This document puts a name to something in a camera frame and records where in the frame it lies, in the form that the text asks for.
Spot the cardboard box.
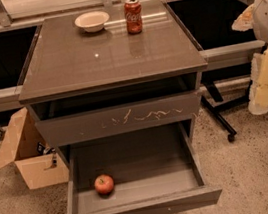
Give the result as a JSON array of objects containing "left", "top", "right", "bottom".
[{"left": 0, "top": 108, "right": 69, "bottom": 189}]

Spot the grey drawer cabinet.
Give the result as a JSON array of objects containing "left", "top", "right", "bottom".
[{"left": 19, "top": 0, "right": 206, "bottom": 155}]

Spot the black rolling stand table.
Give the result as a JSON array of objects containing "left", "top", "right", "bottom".
[{"left": 175, "top": 0, "right": 258, "bottom": 142}]

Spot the open grey drawer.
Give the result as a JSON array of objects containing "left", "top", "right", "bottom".
[{"left": 67, "top": 122, "right": 221, "bottom": 214}]

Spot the red apple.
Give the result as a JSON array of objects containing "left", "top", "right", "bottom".
[{"left": 94, "top": 174, "right": 114, "bottom": 195}]

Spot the white bowl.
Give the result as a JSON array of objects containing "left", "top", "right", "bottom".
[{"left": 75, "top": 11, "right": 110, "bottom": 33}]

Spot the red cola can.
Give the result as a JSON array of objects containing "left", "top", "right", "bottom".
[{"left": 124, "top": 0, "right": 143, "bottom": 35}]

